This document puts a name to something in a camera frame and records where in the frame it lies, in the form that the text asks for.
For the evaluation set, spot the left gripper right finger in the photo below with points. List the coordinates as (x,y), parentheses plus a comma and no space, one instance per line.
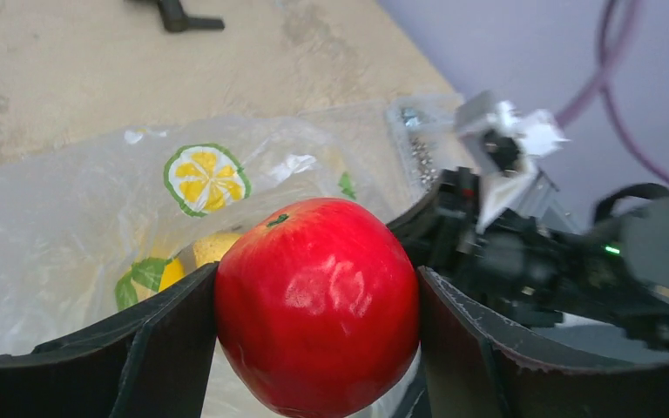
(481,364)

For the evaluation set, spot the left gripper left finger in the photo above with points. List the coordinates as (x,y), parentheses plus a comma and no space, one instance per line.
(151,360)

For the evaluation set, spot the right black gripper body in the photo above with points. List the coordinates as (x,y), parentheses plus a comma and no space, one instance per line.
(531,275)

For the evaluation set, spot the yellow lemon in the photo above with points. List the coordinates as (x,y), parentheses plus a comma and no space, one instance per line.
(206,250)

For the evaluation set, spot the clear printed plastic bag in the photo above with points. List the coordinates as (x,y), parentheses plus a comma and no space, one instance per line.
(87,231)

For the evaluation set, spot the red apple from bag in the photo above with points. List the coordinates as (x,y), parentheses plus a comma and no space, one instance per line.
(317,309)

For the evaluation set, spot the black clamp tool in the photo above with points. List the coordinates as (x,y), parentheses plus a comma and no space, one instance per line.
(175,19)

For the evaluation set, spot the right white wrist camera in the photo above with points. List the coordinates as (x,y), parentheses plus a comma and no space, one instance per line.
(506,146)

